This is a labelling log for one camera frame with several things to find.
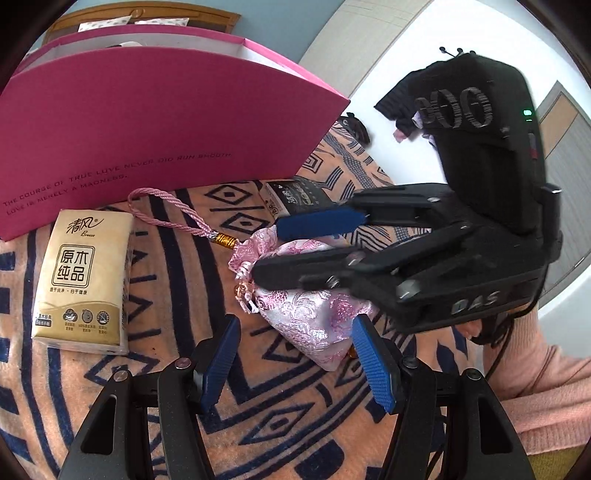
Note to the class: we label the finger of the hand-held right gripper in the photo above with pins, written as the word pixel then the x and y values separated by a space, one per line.
pixel 286 272
pixel 318 221

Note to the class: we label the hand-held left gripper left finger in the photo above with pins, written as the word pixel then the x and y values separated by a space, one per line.
pixel 221 364

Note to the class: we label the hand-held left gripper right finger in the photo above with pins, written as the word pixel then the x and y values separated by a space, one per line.
pixel 376 364

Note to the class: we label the black tissue pack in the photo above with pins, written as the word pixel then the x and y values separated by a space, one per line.
pixel 300 196

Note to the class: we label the pink brocade sachet pouch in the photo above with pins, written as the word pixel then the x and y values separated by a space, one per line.
pixel 304 318

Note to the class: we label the yellow tissue pack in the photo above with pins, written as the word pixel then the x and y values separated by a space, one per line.
pixel 78 277

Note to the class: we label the pink cardboard box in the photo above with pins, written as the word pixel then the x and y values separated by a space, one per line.
pixel 161 115

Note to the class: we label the person's right forearm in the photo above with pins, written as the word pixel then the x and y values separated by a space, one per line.
pixel 545 383

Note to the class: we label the person's right hand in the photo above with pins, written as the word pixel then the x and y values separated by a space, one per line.
pixel 468 330

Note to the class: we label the grey framed door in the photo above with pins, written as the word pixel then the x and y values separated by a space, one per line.
pixel 568 161

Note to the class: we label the orange navy patterned blanket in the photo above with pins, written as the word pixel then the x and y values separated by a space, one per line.
pixel 161 300

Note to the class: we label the pink hanging garment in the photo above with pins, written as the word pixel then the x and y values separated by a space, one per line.
pixel 400 135

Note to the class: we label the dark backpack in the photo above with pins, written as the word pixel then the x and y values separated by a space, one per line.
pixel 355 124

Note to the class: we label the black jacket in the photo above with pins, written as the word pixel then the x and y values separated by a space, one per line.
pixel 395 99

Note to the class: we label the beige wardrobe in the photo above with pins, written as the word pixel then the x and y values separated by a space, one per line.
pixel 351 46

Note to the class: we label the yellow green cloth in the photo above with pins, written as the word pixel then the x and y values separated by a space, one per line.
pixel 554 464

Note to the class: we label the wooden headboard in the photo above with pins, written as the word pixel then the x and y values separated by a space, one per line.
pixel 217 21

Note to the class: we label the black wall coat hook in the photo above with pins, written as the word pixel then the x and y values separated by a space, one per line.
pixel 450 50

